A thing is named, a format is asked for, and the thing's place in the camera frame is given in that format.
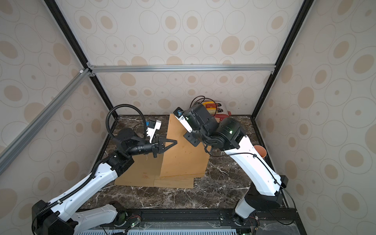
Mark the kraft file bag stack top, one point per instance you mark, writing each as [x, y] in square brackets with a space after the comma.
[178, 182]

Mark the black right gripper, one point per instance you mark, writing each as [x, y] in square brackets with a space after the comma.
[192, 138]

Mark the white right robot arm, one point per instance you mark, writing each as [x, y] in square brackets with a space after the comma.
[228, 136]

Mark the aluminium rail left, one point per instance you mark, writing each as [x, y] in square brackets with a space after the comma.
[25, 137]

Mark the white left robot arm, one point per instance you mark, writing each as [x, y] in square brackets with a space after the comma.
[60, 216]

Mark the black corner frame post left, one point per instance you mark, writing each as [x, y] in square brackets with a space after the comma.
[61, 21]

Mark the black corner frame post right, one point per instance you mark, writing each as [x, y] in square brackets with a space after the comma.
[296, 26]

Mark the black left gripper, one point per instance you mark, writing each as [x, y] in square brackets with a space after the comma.
[160, 148]

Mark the aluminium rail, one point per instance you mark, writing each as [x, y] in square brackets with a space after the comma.
[184, 68]
[25, 137]

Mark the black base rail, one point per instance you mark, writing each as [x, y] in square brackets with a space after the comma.
[284, 221]

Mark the black corner frame post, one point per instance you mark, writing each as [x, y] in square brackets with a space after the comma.
[296, 26]
[61, 21]

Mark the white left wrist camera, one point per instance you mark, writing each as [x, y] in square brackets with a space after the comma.
[152, 127]

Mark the orange cup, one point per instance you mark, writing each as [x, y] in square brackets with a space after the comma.
[261, 151]

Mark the aluminium rail back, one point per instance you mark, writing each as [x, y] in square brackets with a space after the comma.
[184, 68]

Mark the kraft file bag stack bottom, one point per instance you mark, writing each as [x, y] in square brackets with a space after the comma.
[182, 161]

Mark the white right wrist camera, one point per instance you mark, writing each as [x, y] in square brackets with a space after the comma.
[179, 115]

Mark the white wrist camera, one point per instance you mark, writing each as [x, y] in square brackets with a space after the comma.
[152, 127]
[179, 115]

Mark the kraft file bag stack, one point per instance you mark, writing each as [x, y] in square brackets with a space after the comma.
[182, 161]
[178, 182]

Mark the red toaster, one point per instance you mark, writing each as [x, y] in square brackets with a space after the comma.
[217, 109]

